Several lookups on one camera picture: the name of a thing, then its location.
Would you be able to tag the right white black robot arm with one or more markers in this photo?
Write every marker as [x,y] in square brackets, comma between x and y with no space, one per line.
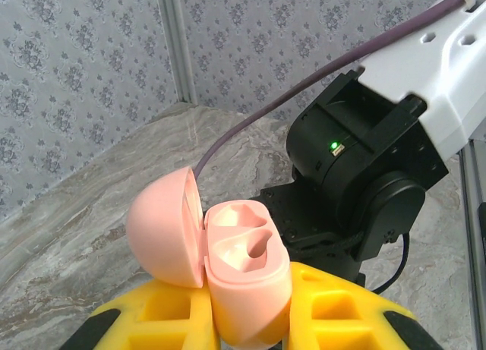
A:
[455,80]

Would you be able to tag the aluminium frame post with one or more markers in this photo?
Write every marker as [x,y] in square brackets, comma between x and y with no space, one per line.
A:
[177,42]

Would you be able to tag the pink earbud charging case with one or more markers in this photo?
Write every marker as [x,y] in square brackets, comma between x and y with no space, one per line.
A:
[243,289]

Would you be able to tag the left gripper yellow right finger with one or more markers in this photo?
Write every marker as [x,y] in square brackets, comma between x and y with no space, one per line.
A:
[341,319]

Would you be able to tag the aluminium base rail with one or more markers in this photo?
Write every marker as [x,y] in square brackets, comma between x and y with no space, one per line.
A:
[471,289]

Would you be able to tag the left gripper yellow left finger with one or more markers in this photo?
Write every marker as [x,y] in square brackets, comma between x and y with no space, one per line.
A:
[152,319]

